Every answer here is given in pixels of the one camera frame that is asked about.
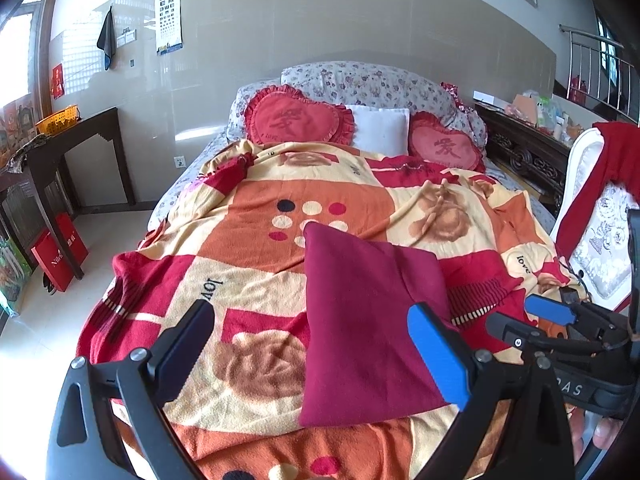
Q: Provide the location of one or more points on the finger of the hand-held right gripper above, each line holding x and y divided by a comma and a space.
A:
550, 310
520, 337

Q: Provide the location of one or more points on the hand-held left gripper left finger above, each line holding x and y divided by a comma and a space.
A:
182, 360

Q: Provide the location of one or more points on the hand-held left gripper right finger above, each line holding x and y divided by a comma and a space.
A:
440, 355

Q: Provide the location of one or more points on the maroon fleece garment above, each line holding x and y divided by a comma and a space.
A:
360, 310

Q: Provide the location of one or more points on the person's right hand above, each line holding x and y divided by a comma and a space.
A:
602, 435

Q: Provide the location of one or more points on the white upholstered chair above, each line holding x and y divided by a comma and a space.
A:
600, 250

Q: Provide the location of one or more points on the orange red printed blanket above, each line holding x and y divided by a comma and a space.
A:
240, 220

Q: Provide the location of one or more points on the dark carved wooden bench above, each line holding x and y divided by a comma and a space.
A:
530, 155

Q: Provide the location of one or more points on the red paper bag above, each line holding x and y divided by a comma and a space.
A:
52, 262
72, 237

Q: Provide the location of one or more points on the red cloth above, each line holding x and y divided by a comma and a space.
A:
615, 155

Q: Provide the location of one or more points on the green printed bag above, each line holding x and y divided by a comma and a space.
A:
12, 275

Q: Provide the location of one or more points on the small red heart pillow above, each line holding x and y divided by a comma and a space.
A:
442, 147

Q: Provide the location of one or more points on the pile of assorted packets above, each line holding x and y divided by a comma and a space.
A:
545, 112

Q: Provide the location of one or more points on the red canisters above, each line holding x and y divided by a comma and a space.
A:
577, 90

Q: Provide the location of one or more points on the flat white box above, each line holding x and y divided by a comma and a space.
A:
484, 96

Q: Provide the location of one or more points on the white pillow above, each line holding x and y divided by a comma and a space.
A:
377, 127

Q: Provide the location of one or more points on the dark wooden side table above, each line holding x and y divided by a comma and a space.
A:
85, 127

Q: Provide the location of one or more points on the metal stair railing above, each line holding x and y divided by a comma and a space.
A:
600, 60

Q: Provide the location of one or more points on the patterned cloth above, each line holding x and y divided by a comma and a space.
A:
22, 155

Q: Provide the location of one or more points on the large red heart pillow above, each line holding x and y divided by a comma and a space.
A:
295, 120

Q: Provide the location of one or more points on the yellow plastic basket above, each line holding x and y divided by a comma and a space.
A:
57, 121

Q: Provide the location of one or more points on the long floral bolster pillow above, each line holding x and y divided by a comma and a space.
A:
370, 82

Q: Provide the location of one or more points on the dark hanging cloth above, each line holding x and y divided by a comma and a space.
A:
106, 35

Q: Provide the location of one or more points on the eye chart poster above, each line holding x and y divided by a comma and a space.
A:
169, 17

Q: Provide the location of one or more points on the window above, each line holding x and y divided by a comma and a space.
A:
17, 50

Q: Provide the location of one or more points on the white wall socket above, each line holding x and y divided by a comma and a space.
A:
179, 161

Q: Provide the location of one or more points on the red wall sign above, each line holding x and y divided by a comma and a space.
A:
58, 80

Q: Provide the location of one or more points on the wall switch panel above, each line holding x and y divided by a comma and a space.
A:
126, 37

